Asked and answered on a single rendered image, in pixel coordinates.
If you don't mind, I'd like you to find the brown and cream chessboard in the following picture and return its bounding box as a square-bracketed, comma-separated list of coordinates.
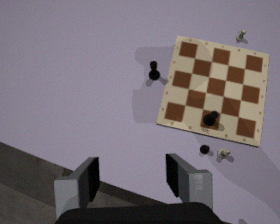
[156, 36, 269, 147]

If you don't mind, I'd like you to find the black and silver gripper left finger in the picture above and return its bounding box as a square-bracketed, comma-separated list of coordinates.
[54, 157, 100, 219]

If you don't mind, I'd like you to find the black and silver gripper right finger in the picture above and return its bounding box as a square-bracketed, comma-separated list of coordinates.
[166, 153, 213, 211]

